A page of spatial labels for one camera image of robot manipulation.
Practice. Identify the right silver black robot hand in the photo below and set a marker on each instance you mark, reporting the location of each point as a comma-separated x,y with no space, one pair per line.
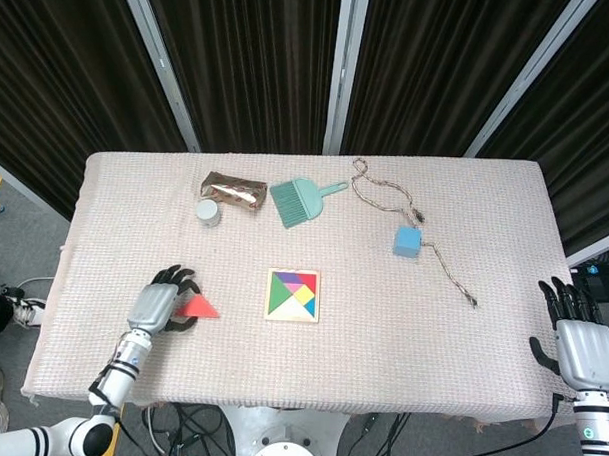
582,355

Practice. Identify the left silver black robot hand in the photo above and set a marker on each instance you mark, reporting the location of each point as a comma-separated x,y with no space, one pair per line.
154,305

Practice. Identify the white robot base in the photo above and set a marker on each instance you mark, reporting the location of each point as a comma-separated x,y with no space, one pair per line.
282,437

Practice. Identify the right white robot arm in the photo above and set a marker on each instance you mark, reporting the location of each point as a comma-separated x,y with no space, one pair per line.
597,433

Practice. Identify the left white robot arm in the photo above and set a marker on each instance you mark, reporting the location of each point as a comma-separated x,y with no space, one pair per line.
114,376

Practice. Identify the green triangle tangram piece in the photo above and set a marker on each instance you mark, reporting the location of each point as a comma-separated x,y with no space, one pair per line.
277,295

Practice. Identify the wooden tangram tray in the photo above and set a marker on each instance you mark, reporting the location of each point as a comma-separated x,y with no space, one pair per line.
291,317

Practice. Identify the purple parallelogram tangram piece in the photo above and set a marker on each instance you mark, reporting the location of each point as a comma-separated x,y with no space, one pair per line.
290,278

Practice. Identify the pink triangle tangram piece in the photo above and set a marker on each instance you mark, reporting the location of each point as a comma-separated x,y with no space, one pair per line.
296,288

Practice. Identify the yellow square tangram piece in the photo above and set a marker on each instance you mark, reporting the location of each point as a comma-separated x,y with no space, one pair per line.
304,295

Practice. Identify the blue triangle puzzle piece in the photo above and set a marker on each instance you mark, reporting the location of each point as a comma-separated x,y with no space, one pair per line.
310,307

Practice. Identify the red triangle tangram piece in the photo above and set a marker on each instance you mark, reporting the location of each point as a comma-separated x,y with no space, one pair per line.
310,279

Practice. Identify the teal hand brush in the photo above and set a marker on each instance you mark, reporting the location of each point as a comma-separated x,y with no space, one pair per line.
293,200

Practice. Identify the gold foil snack bag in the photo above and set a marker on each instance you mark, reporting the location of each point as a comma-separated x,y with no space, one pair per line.
233,190

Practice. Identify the beige woven tablecloth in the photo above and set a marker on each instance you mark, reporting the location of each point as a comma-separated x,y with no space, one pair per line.
380,356

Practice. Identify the blue foam cube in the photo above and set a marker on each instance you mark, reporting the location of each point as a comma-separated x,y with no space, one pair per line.
407,241

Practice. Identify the dark curtain panel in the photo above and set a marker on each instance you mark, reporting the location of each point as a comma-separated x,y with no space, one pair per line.
588,123
64,79
430,67
250,61

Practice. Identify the white metal frame post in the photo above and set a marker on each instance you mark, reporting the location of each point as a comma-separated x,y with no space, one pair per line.
162,68
342,74
527,80

